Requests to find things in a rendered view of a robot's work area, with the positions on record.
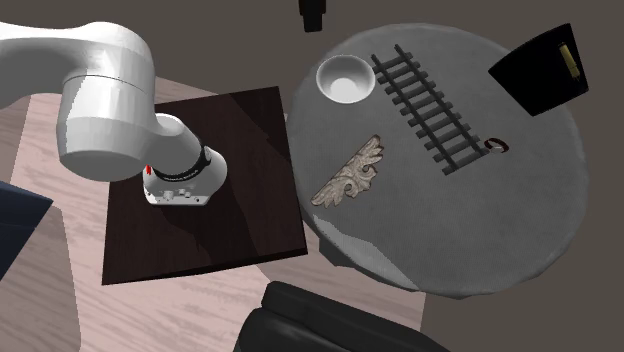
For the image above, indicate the black leather chair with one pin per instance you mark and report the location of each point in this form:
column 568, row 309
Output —
column 317, row 326

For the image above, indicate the round grey fabric table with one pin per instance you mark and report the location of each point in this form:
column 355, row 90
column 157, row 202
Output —
column 463, row 219

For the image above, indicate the white bowl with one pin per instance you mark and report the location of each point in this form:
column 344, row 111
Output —
column 345, row 78

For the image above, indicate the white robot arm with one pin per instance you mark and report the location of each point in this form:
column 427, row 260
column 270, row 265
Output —
column 105, row 122

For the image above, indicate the black flat book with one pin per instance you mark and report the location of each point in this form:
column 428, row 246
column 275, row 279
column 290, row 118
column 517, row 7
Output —
column 534, row 78

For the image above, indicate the dark blue furniture piece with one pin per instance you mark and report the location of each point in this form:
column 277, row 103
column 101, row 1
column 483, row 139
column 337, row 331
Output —
column 17, row 219

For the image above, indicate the dark brown robot stand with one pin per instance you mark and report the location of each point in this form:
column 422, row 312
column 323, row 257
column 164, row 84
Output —
column 253, row 195

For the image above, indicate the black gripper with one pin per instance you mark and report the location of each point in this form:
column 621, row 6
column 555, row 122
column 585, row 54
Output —
column 312, row 12

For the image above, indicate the beige carved leaf ornament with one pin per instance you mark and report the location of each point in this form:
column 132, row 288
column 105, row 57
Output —
column 353, row 173

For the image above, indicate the black toy rail track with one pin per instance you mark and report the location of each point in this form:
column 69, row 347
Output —
column 429, row 107

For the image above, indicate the yellow pen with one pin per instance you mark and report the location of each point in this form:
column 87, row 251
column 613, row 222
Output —
column 569, row 62

